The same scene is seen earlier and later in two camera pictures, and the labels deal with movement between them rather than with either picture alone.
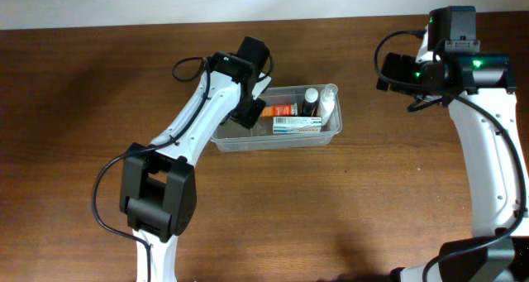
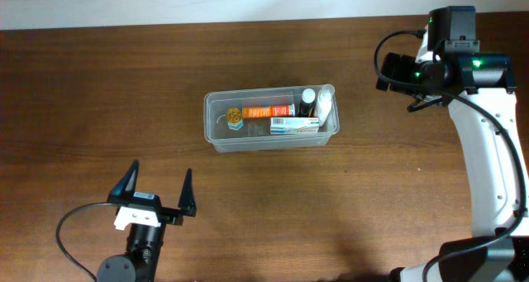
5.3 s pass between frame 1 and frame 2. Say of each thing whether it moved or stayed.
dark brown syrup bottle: stayed
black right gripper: stayed
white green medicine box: stayed
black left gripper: moved
